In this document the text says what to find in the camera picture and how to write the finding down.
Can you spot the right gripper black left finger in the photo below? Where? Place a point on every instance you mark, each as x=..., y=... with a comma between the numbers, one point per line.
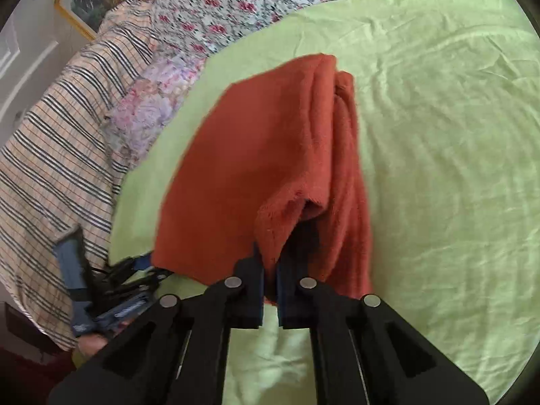
x=176, y=351

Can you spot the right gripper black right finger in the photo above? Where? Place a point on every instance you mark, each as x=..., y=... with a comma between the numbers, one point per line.
x=363, y=351

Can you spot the rust orange knit sweater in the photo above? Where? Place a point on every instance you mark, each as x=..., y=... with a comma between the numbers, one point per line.
x=278, y=151

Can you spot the person's left hand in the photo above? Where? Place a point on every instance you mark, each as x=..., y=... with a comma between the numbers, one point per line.
x=90, y=344

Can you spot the plaid beige blanket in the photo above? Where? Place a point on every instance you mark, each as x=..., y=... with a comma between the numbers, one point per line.
x=58, y=172

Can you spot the pink floral pillow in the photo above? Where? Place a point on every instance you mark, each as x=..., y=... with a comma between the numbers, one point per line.
x=151, y=102

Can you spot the light green bed sheet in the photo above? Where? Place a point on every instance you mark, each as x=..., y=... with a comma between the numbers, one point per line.
x=448, y=102

